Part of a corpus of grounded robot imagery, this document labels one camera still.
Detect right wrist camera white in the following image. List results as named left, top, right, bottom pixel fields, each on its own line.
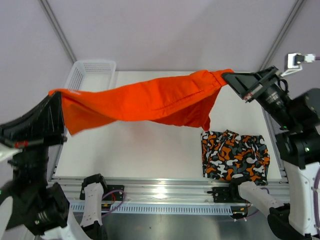
left=281, top=52, right=317, bottom=77

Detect camouflage orange black shorts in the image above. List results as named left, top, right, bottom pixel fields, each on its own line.
left=201, top=130, right=271, bottom=186

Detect aluminium mounting rail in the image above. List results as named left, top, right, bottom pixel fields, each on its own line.
left=49, top=177, right=290, bottom=205

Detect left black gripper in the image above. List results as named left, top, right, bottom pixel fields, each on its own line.
left=0, top=86, right=67, bottom=191

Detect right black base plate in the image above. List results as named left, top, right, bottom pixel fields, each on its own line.
left=206, top=186, right=247, bottom=204

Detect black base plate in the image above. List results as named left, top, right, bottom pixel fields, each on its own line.
left=79, top=184, right=125, bottom=201
left=206, top=186, right=247, bottom=204

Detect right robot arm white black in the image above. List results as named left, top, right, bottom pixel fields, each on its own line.
left=222, top=66, right=320, bottom=240

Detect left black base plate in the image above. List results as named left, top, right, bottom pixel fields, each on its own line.
left=79, top=184, right=125, bottom=201

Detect white plastic basket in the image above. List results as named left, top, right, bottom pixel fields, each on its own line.
left=64, top=59, right=117, bottom=92

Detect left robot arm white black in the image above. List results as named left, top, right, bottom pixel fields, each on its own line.
left=0, top=92, right=109, bottom=240

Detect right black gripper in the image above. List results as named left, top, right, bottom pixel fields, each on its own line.
left=222, top=65, right=300, bottom=131

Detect slotted cable duct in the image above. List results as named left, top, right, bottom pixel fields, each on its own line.
left=69, top=202, right=248, bottom=216

